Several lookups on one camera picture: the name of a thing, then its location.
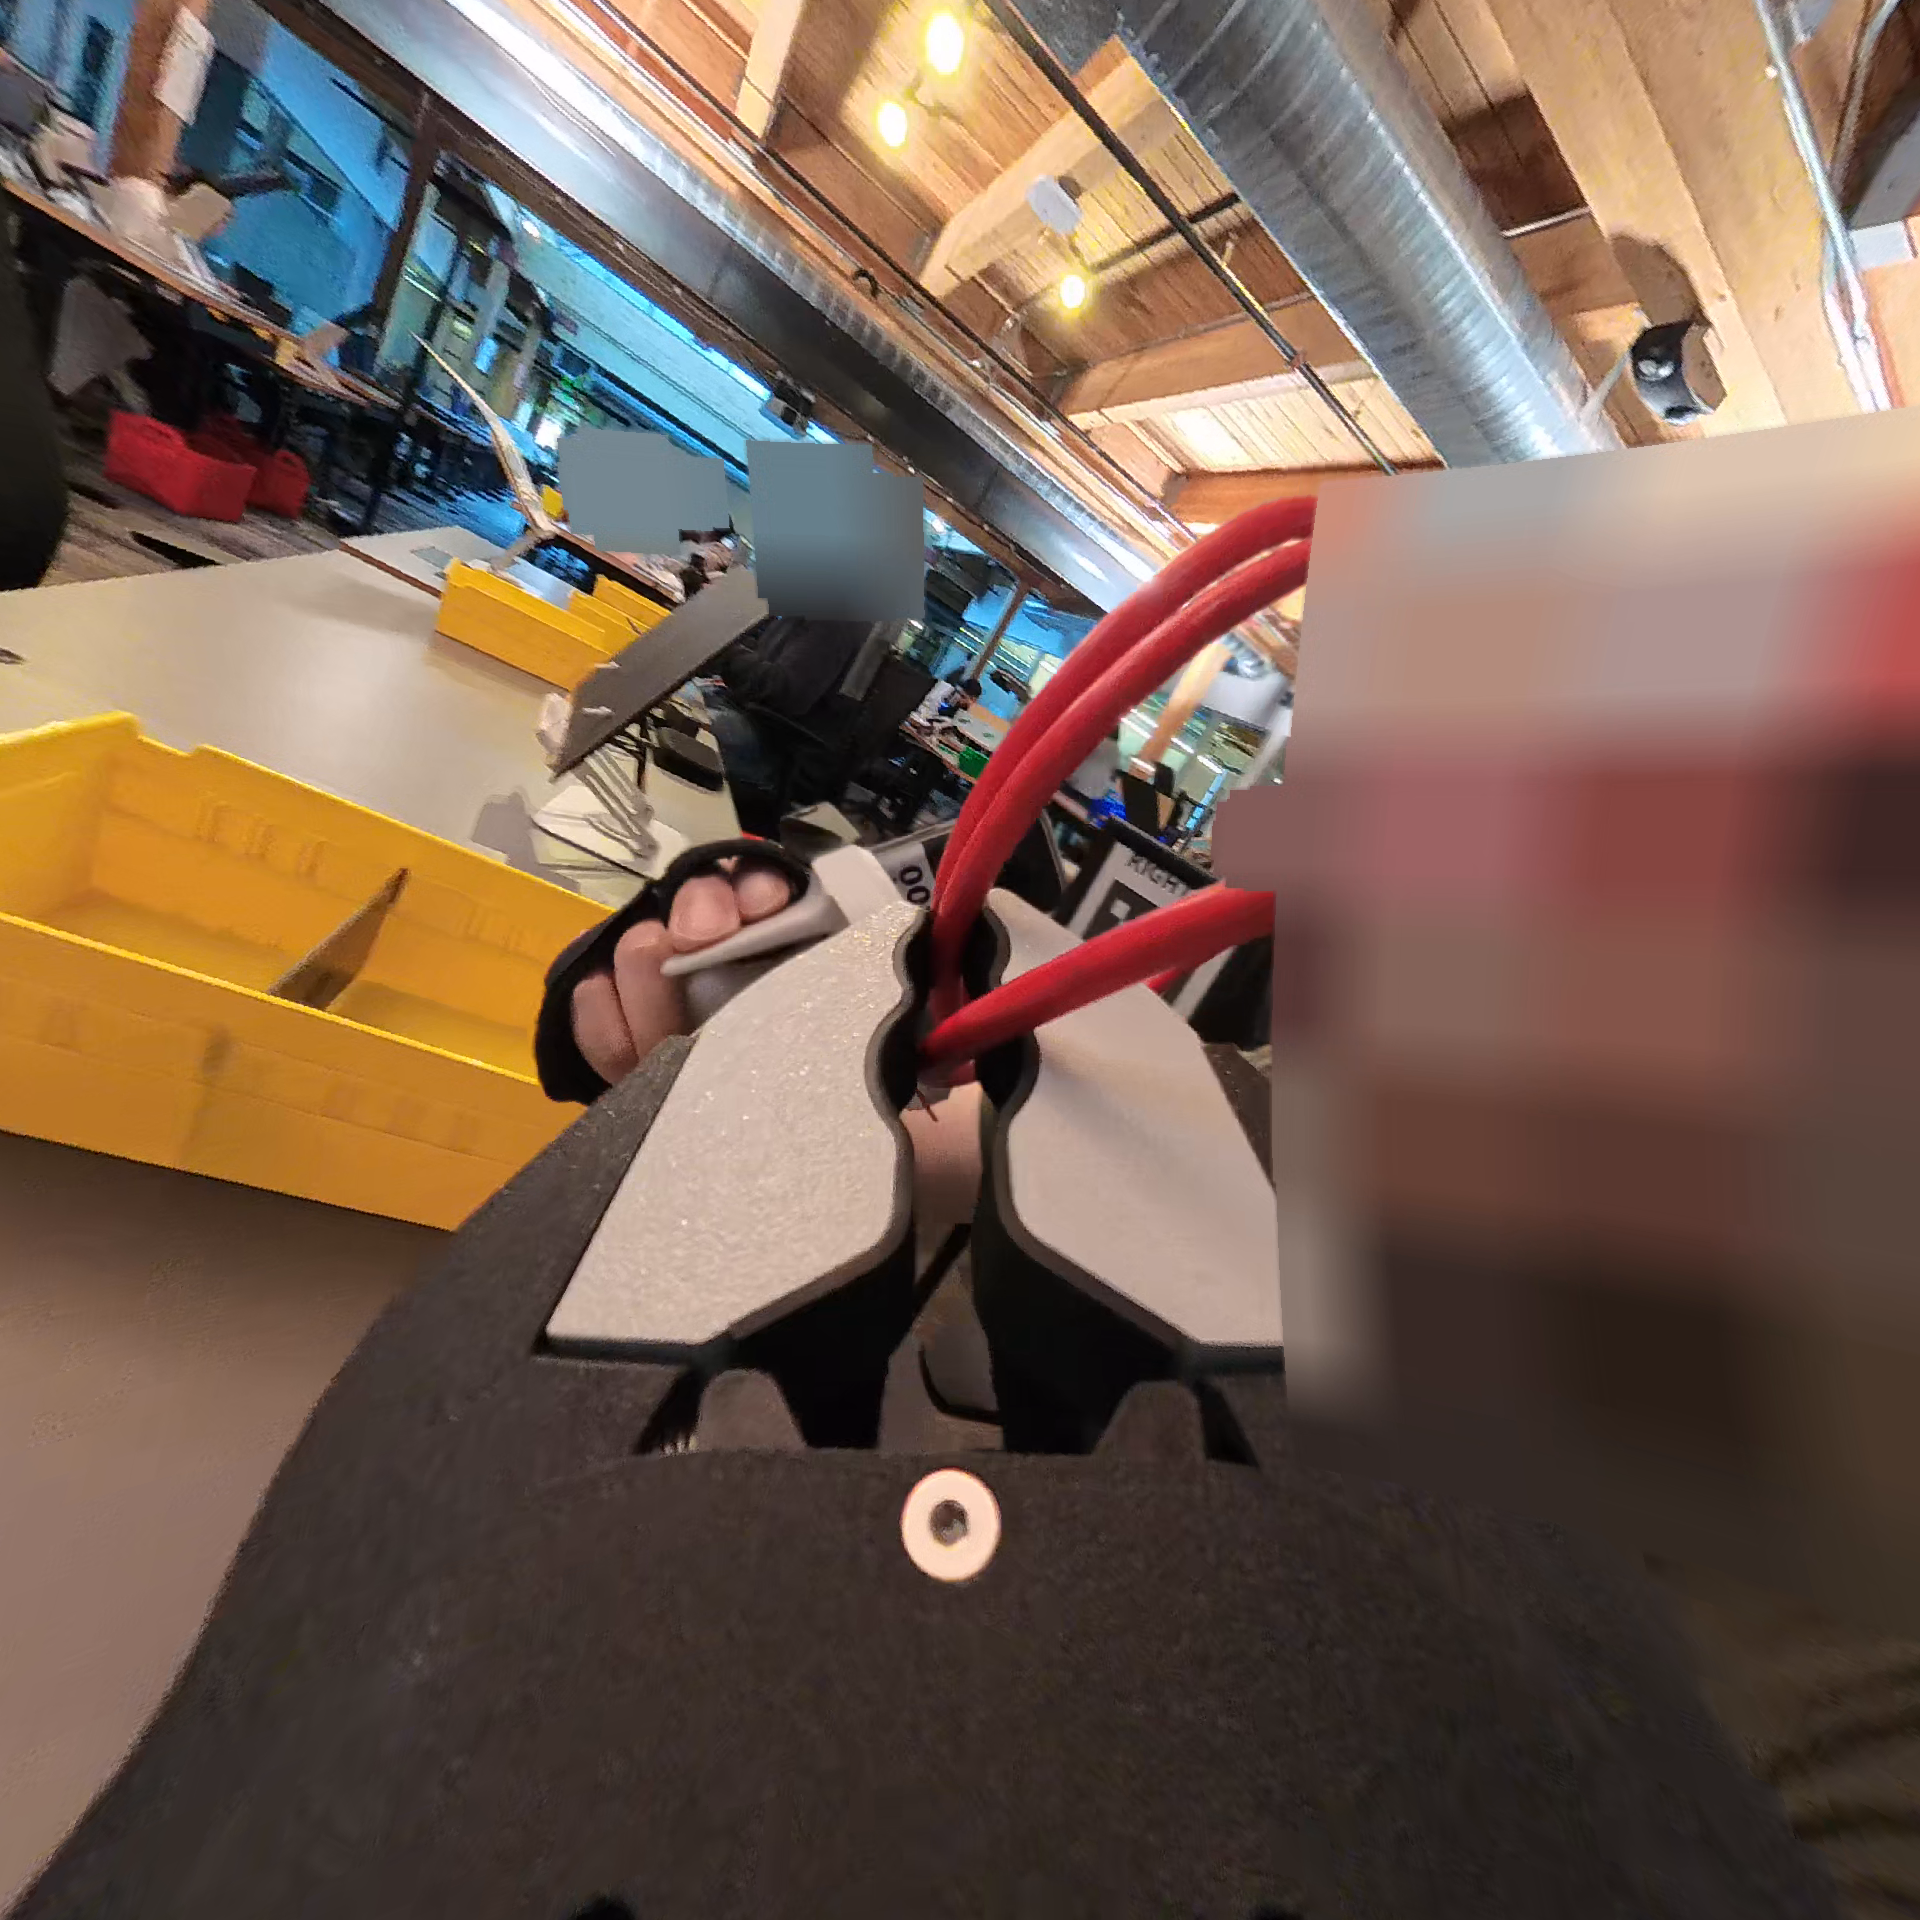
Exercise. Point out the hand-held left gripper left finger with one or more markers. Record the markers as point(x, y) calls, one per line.
point(751, 1184)

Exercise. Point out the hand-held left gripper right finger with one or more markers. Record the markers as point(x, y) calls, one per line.
point(1155, 1201)

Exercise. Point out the yellow plastic bin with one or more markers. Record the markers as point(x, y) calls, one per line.
point(510, 630)
point(631, 603)
point(225, 1081)

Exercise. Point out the person's right hand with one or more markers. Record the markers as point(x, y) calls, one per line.
point(639, 991)

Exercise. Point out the white document stand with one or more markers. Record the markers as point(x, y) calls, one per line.
point(600, 824)

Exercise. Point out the black office chair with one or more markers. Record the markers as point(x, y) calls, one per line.
point(26, 434)
point(901, 735)

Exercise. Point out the black document board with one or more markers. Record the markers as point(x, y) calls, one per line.
point(660, 674)

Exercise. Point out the framed marker sign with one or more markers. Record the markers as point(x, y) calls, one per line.
point(1119, 900)

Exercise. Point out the black bin divider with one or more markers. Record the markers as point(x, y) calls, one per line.
point(338, 945)

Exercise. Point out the white sheet on stand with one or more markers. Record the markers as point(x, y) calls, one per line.
point(503, 450)

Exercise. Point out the red storage bin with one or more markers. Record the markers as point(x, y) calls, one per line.
point(172, 472)
point(282, 480)

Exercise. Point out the metal ceiling duct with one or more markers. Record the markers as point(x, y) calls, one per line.
point(1395, 225)

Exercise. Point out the black ceiling camera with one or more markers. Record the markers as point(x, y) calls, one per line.
point(1677, 372)

